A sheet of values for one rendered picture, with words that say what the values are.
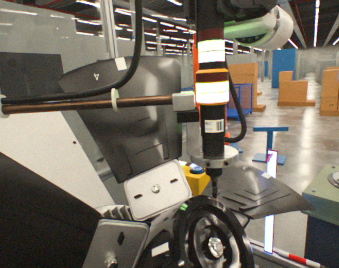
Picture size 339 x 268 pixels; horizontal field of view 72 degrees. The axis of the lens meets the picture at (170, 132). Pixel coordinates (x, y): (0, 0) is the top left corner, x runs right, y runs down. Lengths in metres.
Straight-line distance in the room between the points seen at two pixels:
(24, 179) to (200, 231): 0.18
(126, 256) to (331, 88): 7.67
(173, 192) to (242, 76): 8.05
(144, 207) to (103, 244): 0.10
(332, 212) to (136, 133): 0.70
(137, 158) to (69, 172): 0.23
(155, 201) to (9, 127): 0.36
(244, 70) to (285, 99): 2.15
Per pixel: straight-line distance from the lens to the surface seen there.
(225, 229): 0.31
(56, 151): 0.57
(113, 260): 0.28
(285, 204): 0.50
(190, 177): 0.80
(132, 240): 0.28
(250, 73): 8.27
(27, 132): 0.58
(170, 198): 0.34
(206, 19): 0.32
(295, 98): 9.57
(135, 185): 0.35
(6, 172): 0.23
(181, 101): 0.31
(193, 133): 0.32
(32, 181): 0.23
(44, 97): 0.37
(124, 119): 0.38
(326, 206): 0.90
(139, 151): 0.36
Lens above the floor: 1.41
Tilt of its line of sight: 14 degrees down
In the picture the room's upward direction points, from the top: 4 degrees counter-clockwise
